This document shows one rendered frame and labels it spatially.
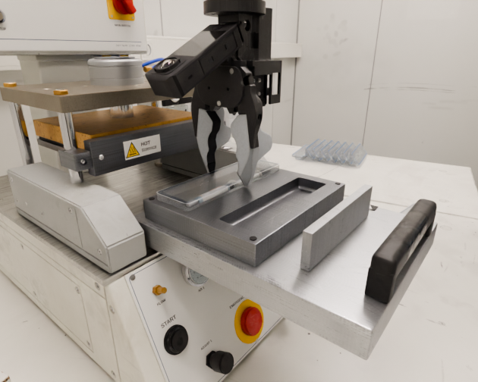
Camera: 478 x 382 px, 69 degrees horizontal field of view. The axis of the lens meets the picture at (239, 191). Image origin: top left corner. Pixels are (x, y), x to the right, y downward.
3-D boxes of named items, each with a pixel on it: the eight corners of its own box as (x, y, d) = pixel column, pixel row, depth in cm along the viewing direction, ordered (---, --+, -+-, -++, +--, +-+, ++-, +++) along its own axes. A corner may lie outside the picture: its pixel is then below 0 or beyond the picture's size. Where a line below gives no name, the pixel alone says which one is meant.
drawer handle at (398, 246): (363, 295, 29) (369, 253, 27) (412, 228, 40) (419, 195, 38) (388, 305, 28) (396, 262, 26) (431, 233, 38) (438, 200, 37)
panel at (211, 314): (180, 422, 41) (123, 275, 39) (306, 292, 62) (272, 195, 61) (191, 427, 39) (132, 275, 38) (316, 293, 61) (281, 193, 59)
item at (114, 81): (-2, 142, 57) (-24, 57, 52) (152, 116, 79) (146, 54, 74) (73, 172, 43) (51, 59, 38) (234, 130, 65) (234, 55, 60)
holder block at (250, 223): (145, 217, 42) (143, 198, 41) (246, 175, 56) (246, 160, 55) (255, 267, 32) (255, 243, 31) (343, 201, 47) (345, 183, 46)
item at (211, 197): (188, 223, 38) (187, 205, 37) (155, 209, 41) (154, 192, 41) (280, 178, 51) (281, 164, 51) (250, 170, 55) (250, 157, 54)
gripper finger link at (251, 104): (269, 145, 41) (256, 68, 39) (261, 148, 40) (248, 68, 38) (239, 148, 44) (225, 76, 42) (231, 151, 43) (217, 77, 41)
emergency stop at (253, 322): (242, 340, 50) (233, 315, 50) (258, 324, 53) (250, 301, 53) (250, 342, 49) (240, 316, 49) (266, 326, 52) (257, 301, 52)
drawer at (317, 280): (132, 244, 44) (124, 186, 41) (241, 192, 60) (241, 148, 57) (365, 369, 26) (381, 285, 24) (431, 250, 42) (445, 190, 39)
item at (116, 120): (38, 145, 55) (23, 82, 52) (150, 123, 71) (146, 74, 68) (96, 165, 45) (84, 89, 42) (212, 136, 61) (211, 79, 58)
